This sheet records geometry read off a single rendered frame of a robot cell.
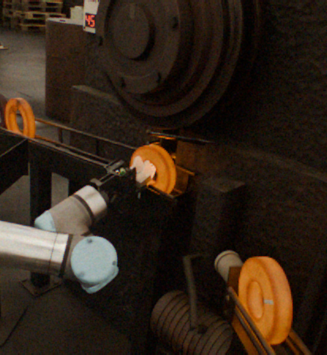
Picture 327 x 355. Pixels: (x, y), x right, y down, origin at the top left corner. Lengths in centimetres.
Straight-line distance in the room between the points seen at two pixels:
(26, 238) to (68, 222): 16
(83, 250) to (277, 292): 36
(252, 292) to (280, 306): 11
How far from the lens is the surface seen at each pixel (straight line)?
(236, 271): 87
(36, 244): 84
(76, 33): 387
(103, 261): 83
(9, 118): 178
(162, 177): 113
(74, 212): 99
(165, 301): 105
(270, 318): 77
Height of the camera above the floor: 120
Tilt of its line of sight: 23 degrees down
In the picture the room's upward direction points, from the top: 7 degrees clockwise
